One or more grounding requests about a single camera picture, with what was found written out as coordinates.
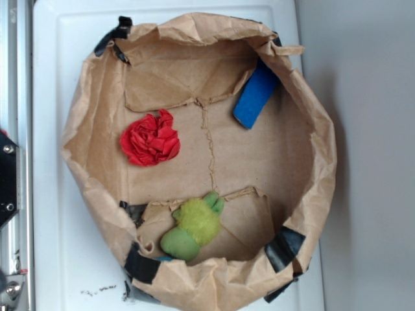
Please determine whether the black bracket plate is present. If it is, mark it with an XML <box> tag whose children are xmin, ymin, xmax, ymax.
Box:
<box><xmin>0</xmin><ymin>131</ymin><xmax>18</xmax><ymax>228</ymax></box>

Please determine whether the brown paper bag bin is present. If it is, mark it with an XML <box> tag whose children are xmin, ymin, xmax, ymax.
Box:
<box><xmin>62</xmin><ymin>13</ymin><xmax>337</xmax><ymax>310</ymax></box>

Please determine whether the green plush toy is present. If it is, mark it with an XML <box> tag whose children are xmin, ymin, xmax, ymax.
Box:
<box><xmin>160</xmin><ymin>191</ymin><xmax>224</xmax><ymax>262</ymax></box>

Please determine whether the blue sponge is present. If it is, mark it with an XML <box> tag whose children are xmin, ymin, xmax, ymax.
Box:
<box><xmin>233</xmin><ymin>58</ymin><xmax>280</xmax><ymax>130</ymax></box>

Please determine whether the red crumpled cloth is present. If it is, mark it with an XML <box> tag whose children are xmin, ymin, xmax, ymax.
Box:
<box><xmin>119</xmin><ymin>109</ymin><xmax>181</xmax><ymax>167</ymax></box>

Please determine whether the aluminium frame rail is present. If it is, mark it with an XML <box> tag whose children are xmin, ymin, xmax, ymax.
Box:
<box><xmin>1</xmin><ymin>1</ymin><xmax>35</xmax><ymax>310</ymax></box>

